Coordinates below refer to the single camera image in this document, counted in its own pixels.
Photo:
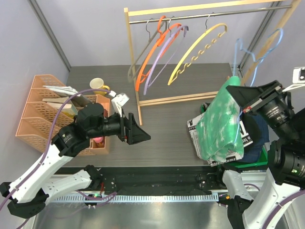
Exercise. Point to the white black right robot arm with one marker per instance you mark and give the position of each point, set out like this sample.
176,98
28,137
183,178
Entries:
285,174

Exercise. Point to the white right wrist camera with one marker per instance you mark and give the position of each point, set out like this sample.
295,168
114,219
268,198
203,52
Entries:
298,79

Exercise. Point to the yellow plastic hanger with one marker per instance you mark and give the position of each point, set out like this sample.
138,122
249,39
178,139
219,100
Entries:
196,50

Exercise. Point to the green garment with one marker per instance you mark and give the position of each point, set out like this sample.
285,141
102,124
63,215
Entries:
218,130

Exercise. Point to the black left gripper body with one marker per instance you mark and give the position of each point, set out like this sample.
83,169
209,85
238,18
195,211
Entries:
126,133

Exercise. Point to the wooden clothes rack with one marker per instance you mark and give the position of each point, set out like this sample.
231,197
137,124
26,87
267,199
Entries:
141,77

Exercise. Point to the white black printed garment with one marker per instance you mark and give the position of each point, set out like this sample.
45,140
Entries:
197,138

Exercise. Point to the orange file organizer rack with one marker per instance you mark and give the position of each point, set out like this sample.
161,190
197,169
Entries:
37,115

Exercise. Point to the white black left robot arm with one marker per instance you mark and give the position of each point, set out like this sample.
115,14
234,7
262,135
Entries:
31,193

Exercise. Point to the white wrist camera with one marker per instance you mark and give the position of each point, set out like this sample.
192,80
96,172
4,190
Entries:
298,79
118,101

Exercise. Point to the orange compartment basket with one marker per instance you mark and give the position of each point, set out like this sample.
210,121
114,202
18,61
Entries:
101,147

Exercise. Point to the clear acrylic hanger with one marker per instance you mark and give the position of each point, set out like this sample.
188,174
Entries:
130,75

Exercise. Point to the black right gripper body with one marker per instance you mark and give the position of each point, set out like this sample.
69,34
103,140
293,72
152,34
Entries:
274,89

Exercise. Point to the blue denim jeans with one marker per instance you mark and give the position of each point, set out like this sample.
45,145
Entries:
255,133

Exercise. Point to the yellow mug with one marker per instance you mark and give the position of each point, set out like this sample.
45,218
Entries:
98,83

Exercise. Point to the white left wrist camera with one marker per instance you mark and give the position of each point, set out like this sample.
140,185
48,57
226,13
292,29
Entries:
118,101

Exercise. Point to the green plastic tray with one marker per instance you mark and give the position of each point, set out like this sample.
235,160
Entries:
261,160

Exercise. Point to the papers in organizer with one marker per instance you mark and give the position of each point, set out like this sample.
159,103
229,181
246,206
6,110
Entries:
64,92

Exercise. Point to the pink capped bottle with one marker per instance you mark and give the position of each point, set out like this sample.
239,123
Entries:
98,139

